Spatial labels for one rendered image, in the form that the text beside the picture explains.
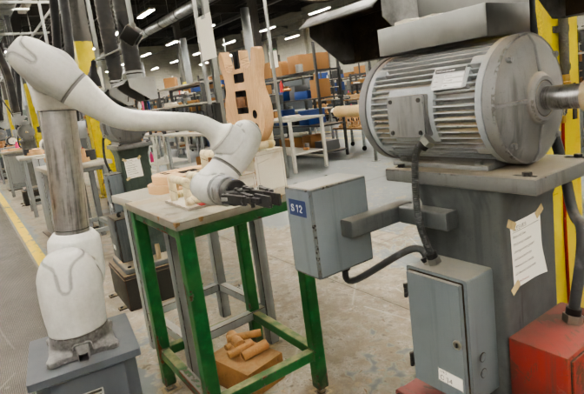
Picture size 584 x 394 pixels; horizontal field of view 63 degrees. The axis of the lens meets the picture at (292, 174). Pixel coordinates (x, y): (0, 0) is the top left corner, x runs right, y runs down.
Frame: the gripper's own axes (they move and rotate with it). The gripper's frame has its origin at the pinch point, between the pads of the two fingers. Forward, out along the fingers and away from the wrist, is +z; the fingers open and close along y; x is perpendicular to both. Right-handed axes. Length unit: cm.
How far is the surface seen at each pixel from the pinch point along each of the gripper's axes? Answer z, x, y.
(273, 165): -69, -4, -45
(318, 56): -626, 87, -520
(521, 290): 49, -20, -27
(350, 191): 22.2, 2.4, -8.1
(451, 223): 39.2, -5.2, -19.8
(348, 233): 24.9, -5.6, -4.1
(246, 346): -90, -88, -31
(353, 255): 22.3, -11.9, -6.8
